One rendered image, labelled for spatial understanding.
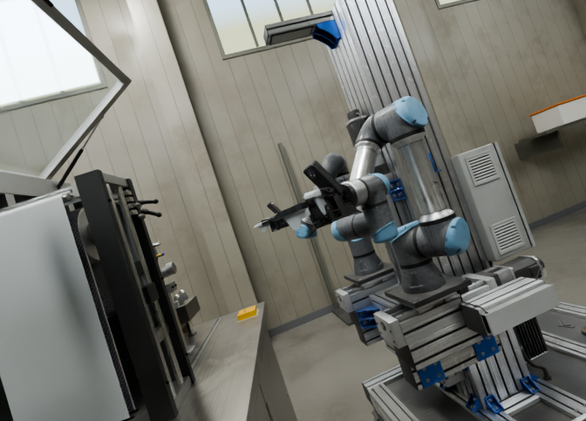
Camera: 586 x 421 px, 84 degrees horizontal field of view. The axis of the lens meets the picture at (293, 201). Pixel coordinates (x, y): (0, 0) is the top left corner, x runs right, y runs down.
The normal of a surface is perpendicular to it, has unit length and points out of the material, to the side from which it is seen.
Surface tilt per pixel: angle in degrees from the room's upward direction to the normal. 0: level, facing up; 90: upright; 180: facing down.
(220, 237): 90
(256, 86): 90
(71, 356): 90
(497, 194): 90
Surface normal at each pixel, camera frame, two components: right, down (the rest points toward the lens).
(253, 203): 0.16, -0.10
